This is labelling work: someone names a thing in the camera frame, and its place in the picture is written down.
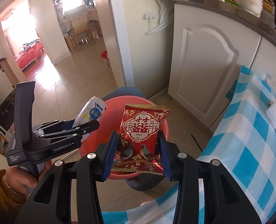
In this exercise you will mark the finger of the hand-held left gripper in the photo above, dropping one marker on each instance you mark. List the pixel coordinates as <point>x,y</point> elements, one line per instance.
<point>86,127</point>
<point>56,124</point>

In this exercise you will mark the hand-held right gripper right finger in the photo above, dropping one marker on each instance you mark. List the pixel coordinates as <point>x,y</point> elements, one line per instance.
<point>164,158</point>

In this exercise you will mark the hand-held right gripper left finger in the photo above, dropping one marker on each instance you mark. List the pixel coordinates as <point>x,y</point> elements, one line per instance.
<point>110,156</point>

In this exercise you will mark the white milk pouch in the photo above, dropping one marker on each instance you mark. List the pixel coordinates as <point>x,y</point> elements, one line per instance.
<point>91,112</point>

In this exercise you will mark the red plastic basin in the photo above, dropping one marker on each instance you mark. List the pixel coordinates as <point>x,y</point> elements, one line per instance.
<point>112,112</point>

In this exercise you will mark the red snack packet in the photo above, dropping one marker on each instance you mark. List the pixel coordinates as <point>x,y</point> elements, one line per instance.
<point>140,126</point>

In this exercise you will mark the person's left hand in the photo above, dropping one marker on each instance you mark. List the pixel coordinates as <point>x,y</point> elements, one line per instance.
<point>21,177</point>

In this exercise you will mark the red bed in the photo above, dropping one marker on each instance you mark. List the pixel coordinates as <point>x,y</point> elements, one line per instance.
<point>29,56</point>

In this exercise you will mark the red white basket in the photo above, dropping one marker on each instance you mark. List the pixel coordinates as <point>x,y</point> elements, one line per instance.
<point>106,59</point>

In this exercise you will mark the silver bangle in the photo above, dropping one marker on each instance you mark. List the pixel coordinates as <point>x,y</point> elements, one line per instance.
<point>12,189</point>

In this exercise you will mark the blue white checkered tablecloth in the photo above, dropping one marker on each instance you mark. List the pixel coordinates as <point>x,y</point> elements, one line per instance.
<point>245,144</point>

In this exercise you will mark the white cabinet door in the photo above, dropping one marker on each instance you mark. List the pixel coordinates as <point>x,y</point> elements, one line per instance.
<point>210,74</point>
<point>271,60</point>

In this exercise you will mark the wooden table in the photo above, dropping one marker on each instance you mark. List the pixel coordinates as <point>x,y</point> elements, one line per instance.
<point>79,30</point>

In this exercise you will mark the steel countertop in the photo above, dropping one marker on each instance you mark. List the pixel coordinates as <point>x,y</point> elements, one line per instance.
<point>222,7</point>

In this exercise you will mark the white ceramic bowl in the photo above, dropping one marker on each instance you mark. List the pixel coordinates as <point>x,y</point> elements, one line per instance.
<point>247,0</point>

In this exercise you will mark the white wall hook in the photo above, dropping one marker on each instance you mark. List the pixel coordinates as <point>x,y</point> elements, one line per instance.
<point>149,15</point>

